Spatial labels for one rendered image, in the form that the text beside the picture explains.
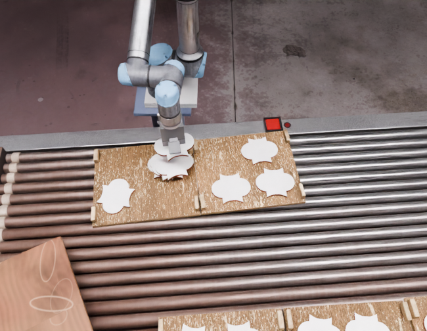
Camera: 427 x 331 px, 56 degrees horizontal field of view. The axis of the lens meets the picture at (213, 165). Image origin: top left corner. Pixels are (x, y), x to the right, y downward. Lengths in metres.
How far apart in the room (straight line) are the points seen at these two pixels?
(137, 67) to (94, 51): 2.22
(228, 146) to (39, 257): 0.83
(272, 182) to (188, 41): 0.66
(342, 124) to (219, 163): 0.60
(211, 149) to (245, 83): 1.60
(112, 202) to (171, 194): 0.23
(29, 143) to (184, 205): 0.75
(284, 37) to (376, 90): 0.90
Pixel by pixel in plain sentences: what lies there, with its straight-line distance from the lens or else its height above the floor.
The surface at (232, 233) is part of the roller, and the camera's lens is 1.54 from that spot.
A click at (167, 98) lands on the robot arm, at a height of 1.38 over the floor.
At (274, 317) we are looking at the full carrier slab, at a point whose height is 0.94.
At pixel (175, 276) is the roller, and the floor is 0.92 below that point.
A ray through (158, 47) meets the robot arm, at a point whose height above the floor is 1.12.
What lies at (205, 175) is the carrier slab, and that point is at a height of 0.94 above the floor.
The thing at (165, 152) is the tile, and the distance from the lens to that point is 1.53.
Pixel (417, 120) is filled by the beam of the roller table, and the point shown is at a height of 0.92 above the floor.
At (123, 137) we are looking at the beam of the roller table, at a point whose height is 0.92.
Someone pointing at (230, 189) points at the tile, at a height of 0.95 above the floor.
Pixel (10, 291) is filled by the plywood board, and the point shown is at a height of 1.04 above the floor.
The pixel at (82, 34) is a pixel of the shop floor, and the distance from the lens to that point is 3.82.
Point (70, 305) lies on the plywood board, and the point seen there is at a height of 1.04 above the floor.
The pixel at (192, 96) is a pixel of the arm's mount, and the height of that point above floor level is 0.90.
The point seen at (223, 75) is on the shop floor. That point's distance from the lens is 3.29.
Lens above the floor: 2.34
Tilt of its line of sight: 58 degrees down
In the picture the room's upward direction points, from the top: straight up
